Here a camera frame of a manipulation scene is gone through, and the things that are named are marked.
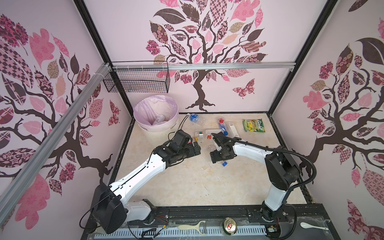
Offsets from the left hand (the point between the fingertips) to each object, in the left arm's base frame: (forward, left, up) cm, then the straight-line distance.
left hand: (194, 152), depth 79 cm
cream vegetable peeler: (-32, -1, -15) cm, 35 cm away
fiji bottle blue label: (+29, -21, -12) cm, 38 cm away
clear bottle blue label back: (+36, -1, -12) cm, 37 cm away
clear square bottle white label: (+22, -28, -12) cm, 38 cm away
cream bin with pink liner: (+31, +26, -2) cm, 41 cm away
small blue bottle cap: (0, -19, -14) cm, 24 cm away
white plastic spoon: (-32, -55, -16) cm, 65 cm away
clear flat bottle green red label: (+20, -8, -12) cm, 24 cm away
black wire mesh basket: (+46, +36, +17) cm, 61 cm away
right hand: (+5, -15, -14) cm, 21 cm away
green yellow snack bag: (+31, -46, -15) cm, 57 cm away
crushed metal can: (-33, -15, -5) cm, 36 cm away
